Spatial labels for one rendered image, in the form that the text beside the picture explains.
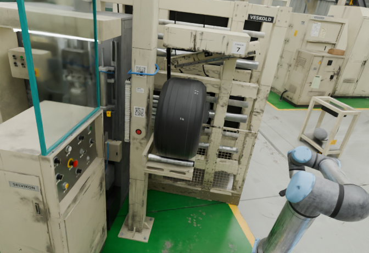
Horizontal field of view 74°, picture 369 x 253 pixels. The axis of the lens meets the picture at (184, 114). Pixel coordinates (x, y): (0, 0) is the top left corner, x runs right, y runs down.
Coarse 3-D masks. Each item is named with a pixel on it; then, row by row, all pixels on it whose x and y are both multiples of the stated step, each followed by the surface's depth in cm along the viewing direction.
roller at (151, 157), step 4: (148, 156) 176; (152, 156) 176; (156, 156) 176; (160, 156) 176; (164, 156) 176; (156, 160) 176; (160, 160) 175; (164, 160) 175; (168, 160) 175; (172, 160) 174; (176, 160) 174; (180, 160) 175; (184, 160) 175; (188, 160) 175; (176, 164) 176; (180, 164) 175; (184, 164) 174; (188, 164) 174; (192, 164) 174
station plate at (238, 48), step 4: (236, 44) 169; (240, 44) 168; (244, 44) 168; (232, 48) 170; (236, 48) 170; (240, 48) 169; (244, 48) 169; (232, 52) 171; (236, 52) 171; (240, 52) 170
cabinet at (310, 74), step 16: (304, 64) 539; (320, 64) 531; (336, 64) 542; (288, 80) 588; (304, 80) 539; (320, 80) 550; (336, 80) 563; (288, 96) 589; (304, 96) 558; (320, 96) 571
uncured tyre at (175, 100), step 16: (176, 80) 163; (192, 80) 167; (160, 96) 156; (176, 96) 152; (192, 96) 152; (160, 112) 150; (176, 112) 149; (192, 112) 149; (160, 128) 151; (176, 128) 149; (192, 128) 149; (160, 144) 156; (176, 144) 154; (192, 144) 153
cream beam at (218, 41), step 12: (168, 24) 181; (168, 36) 172; (180, 36) 171; (192, 36) 170; (204, 36) 169; (216, 36) 168; (228, 36) 167; (240, 36) 167; (180, 48) 175; (192, 48) 174; (204, 48) 172; (216, 48) 171; (228, 48) 171
